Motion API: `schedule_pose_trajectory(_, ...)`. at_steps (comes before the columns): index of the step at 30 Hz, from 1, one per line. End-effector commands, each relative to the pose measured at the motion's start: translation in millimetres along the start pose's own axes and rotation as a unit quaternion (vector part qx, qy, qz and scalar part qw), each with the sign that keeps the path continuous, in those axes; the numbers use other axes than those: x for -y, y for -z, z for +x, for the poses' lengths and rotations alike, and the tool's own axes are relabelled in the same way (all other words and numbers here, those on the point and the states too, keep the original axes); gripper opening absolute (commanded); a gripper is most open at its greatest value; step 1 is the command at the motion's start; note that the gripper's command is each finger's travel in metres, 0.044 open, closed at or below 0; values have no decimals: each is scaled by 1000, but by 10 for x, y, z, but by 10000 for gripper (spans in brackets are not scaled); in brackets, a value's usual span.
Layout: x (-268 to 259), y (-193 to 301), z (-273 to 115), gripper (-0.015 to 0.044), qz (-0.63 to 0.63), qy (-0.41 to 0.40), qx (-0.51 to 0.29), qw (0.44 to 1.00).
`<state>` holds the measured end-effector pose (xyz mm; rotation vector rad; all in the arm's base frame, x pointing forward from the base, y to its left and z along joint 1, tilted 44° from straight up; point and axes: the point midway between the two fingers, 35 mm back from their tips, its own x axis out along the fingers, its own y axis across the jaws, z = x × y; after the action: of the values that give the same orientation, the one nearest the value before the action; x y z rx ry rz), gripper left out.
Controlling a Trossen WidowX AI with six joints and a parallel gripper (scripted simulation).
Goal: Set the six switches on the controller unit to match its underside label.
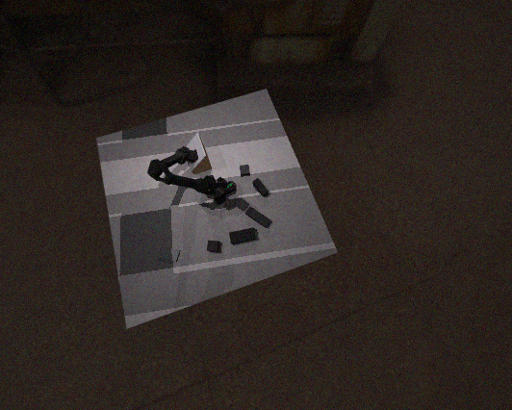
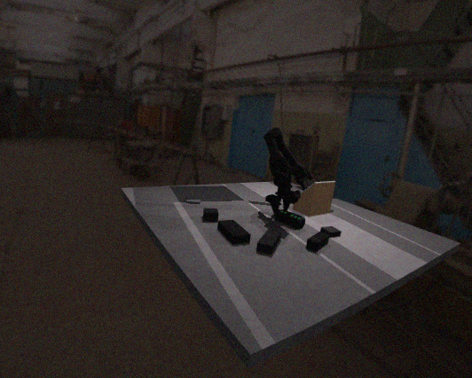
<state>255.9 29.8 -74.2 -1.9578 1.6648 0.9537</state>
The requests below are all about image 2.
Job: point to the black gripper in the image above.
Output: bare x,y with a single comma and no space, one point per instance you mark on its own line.
275,200

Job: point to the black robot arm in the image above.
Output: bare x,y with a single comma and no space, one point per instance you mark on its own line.
279,166

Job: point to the dark grey controller unit with green rocker switches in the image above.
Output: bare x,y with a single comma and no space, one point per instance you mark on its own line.
290,219

